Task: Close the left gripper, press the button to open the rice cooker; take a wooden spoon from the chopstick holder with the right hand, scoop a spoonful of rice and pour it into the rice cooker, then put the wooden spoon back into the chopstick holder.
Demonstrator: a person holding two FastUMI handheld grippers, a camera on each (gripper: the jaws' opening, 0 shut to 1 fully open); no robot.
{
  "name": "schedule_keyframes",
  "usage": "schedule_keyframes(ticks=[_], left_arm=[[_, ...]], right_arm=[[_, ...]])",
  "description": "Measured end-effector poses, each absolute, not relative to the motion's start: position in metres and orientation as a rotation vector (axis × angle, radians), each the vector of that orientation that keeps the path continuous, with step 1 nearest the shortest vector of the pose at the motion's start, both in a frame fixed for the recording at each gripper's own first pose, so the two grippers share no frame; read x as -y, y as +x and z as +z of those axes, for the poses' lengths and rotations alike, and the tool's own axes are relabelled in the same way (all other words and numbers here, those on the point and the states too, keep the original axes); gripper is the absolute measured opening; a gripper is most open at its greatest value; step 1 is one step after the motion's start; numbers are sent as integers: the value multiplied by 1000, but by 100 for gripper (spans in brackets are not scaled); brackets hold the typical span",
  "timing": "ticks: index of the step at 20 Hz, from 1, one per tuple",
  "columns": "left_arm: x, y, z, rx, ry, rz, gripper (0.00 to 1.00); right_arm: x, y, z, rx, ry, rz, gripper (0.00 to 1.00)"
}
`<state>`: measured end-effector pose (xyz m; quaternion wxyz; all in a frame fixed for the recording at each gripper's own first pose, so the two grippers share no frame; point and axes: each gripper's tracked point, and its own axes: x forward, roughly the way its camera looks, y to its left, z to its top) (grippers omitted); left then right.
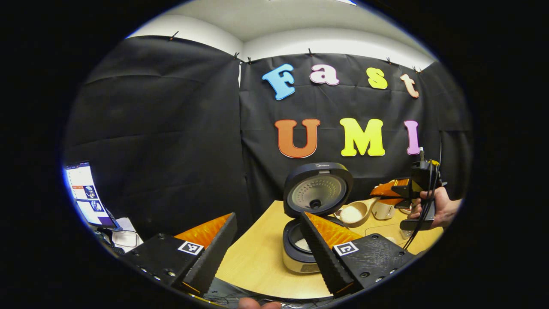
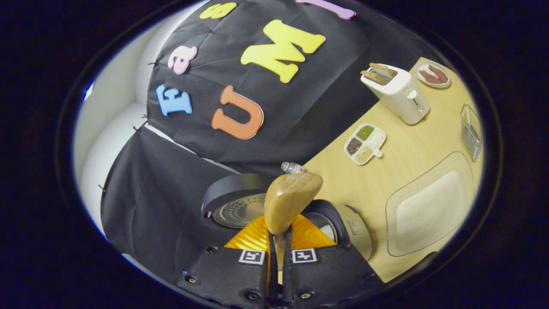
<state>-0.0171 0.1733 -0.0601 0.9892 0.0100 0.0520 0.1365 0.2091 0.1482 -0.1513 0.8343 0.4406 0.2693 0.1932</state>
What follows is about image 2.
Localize brown meat slice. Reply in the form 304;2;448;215
428;64;449;83
419;70;443;85

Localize clear plastic rice container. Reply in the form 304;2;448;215
385;151;476;258

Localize white rice pile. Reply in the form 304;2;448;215
394;170;469;241

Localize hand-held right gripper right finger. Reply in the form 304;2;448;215
281;214;385;309

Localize small clear water bottle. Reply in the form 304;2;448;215
281;161;310;175

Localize dark grey rice cooker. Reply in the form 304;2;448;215
200;173;373;262

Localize white divided seasoning plate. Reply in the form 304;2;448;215
343;123;387;166

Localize toast slice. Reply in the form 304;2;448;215
369;63;398;78
361;70;389;85

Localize wooden spoon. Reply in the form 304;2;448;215
263;173;324;285

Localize white toaster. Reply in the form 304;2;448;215
360;63;431;126

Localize small round white plate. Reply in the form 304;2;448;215
414;61;452;89

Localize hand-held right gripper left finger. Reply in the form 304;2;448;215
176;214;275;309

